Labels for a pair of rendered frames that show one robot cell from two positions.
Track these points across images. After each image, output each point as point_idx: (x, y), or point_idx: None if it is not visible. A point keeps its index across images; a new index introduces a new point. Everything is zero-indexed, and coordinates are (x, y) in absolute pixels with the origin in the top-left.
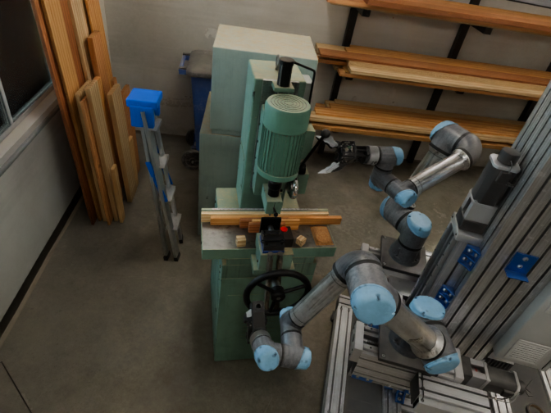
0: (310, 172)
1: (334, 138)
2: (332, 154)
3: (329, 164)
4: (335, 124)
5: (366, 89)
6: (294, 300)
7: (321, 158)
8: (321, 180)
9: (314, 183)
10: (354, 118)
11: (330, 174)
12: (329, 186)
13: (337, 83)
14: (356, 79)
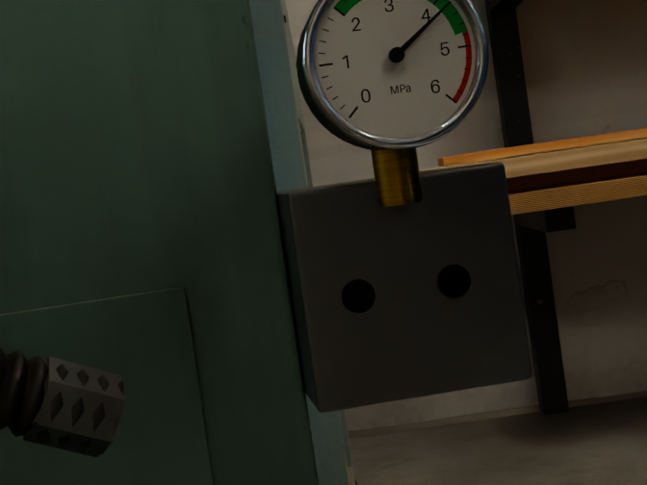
0: (520, 459)
1: (592, 331)
2: (612, 404)
3: (605, 425)
4: (548, 188)
5: (640, 89)
6: (150, 450)
7: (562, 421)
8: (582, 467)
9: (547, 481)
10: (618, 137)
11: (616, 445)
12: (623, 472)
13: (513, 87)
14: (584, 61)
